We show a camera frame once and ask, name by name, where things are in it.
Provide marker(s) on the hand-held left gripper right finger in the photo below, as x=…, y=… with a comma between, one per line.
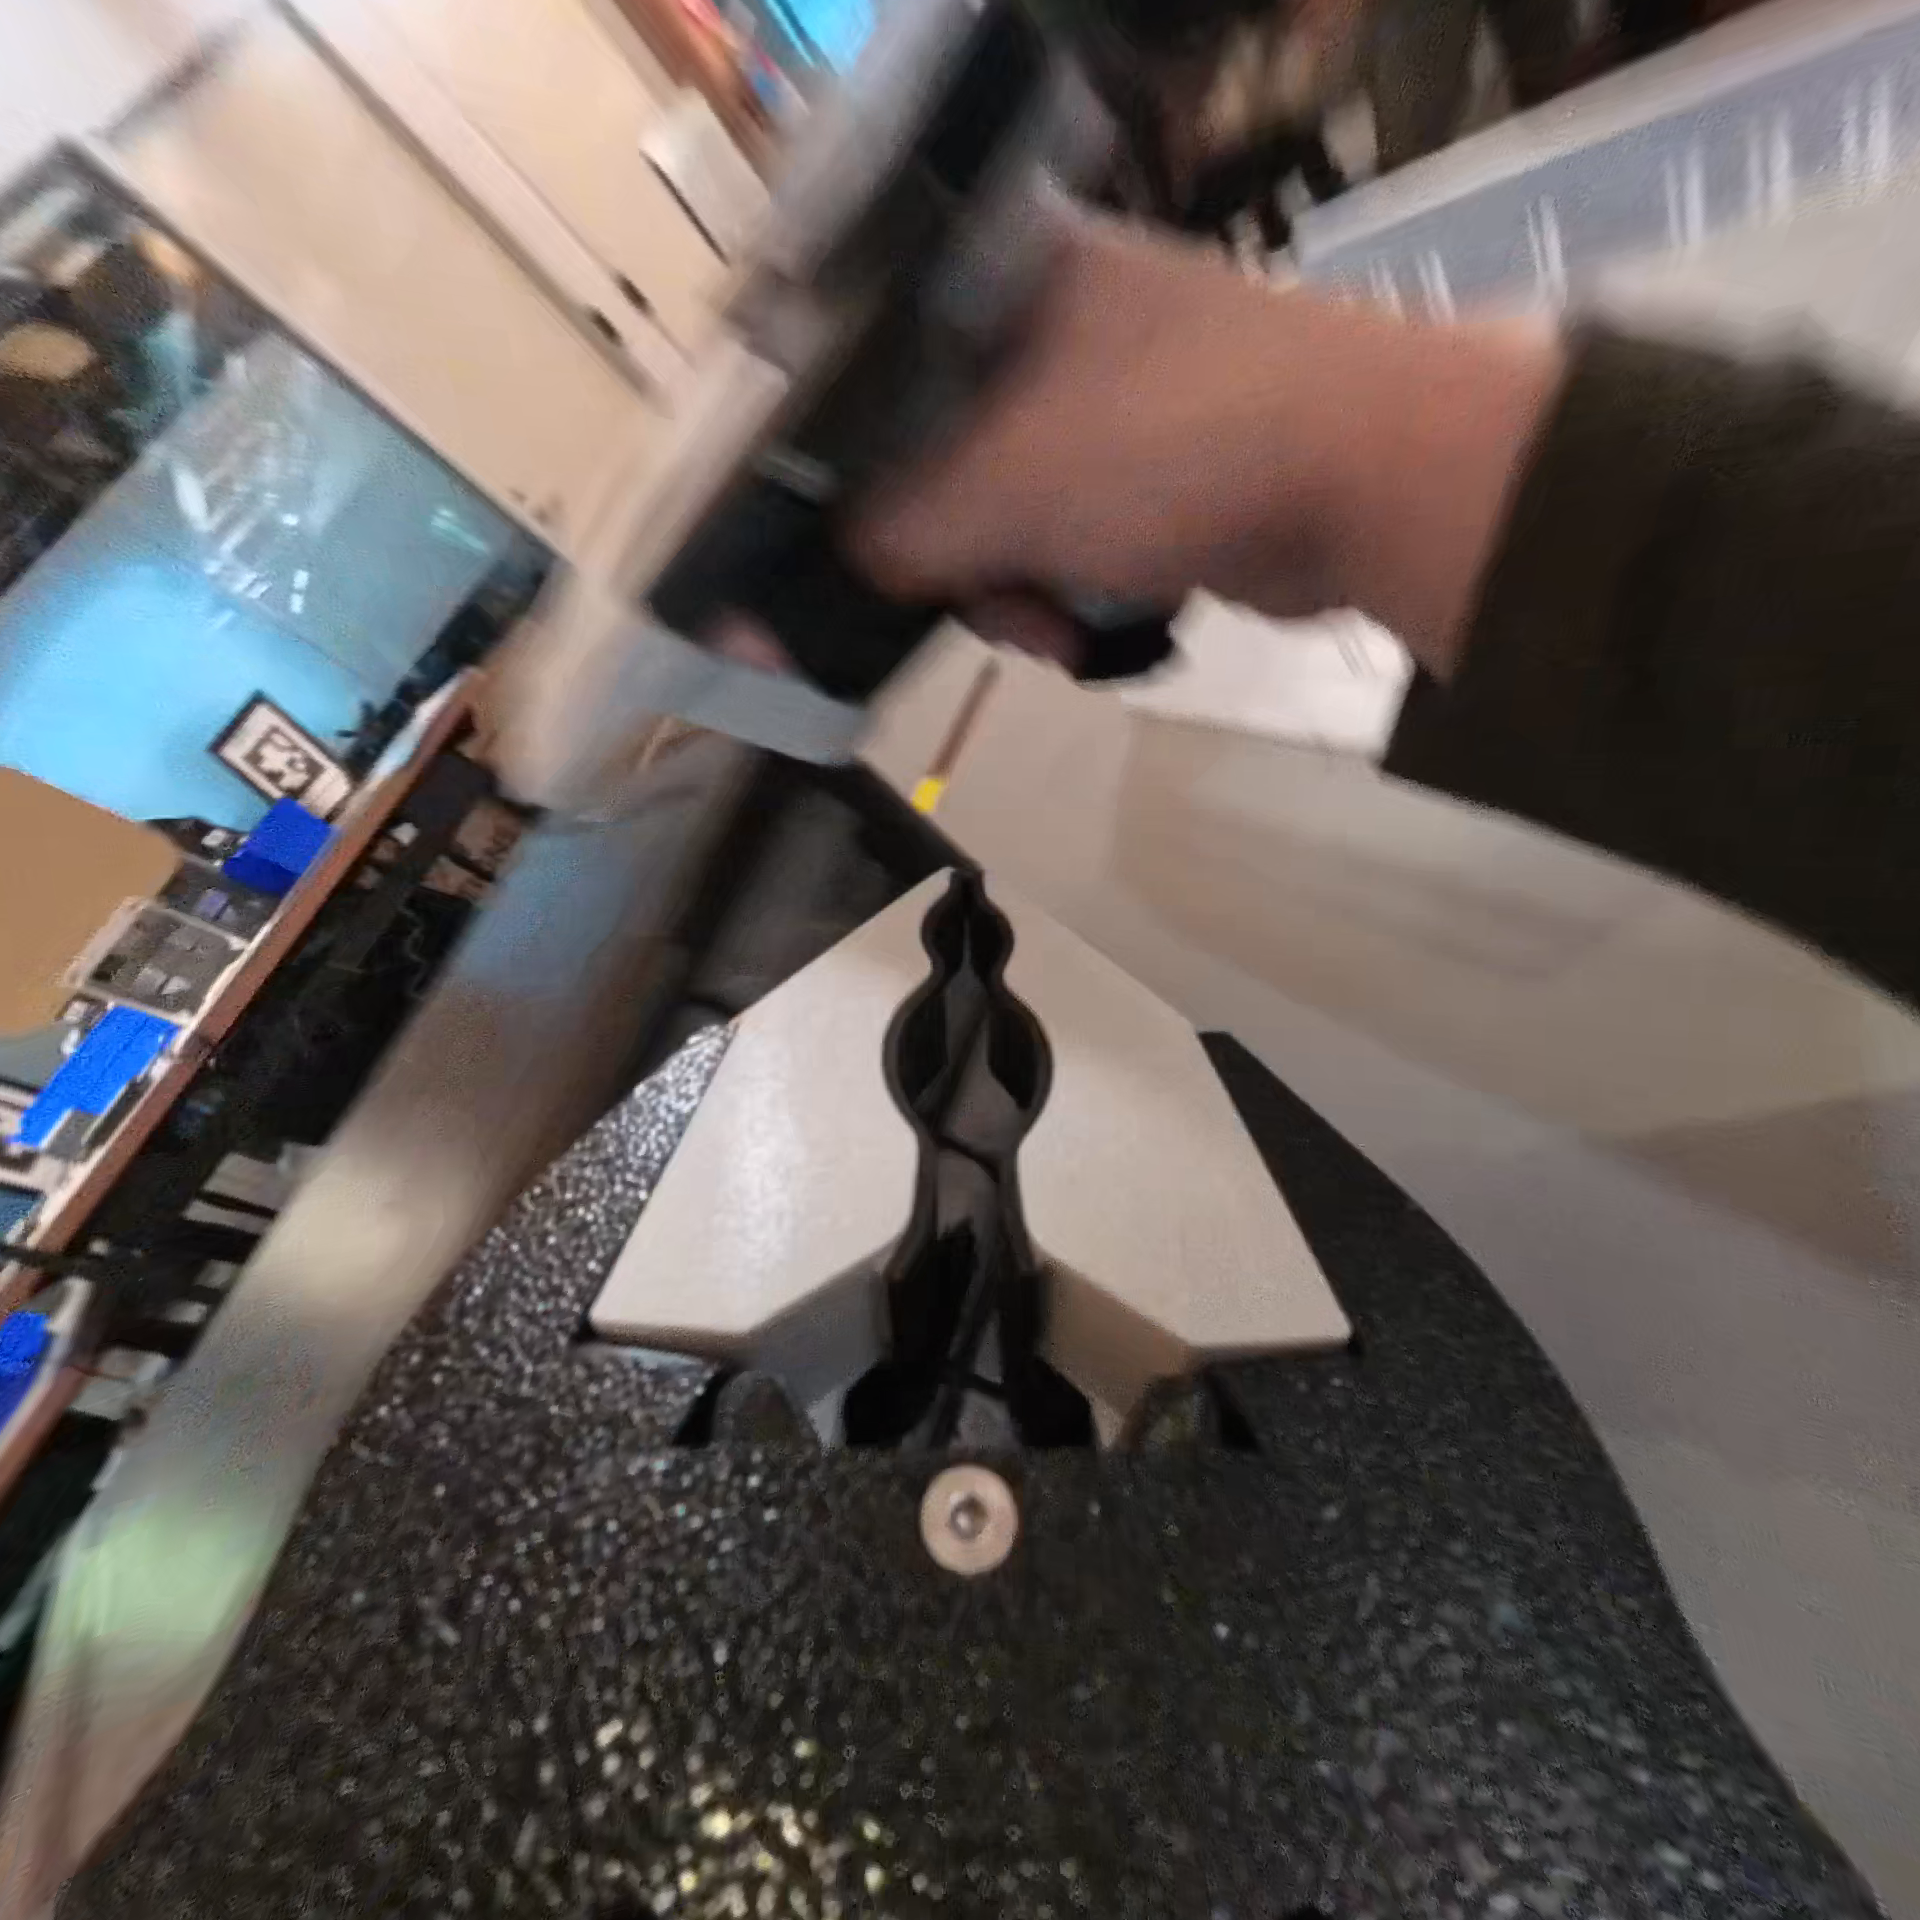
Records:
x=1171, y=1198

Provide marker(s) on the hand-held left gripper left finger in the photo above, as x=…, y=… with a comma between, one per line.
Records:
x=781, y=1187

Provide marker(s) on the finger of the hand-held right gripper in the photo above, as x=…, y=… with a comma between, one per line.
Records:
x=748, y=697

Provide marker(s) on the black drawer cabinet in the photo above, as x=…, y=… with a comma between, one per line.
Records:
x=452, y=1079

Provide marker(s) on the person's right hand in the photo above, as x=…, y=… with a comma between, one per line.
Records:
x=1200, y=451

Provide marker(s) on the yellow tape strip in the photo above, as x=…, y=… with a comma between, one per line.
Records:
x=932, y=794

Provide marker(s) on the wooden desk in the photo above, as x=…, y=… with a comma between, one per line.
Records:
x=362, y=839

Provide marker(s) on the black white tag sign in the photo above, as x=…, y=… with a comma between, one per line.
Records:
x=278, y=760

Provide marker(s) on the white double door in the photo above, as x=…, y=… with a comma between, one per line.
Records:
x=496, y=181

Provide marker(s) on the clear acrylic case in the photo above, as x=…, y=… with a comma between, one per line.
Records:
x=164, y=961

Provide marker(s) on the pale wooden board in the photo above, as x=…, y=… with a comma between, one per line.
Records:
x=78, y=899

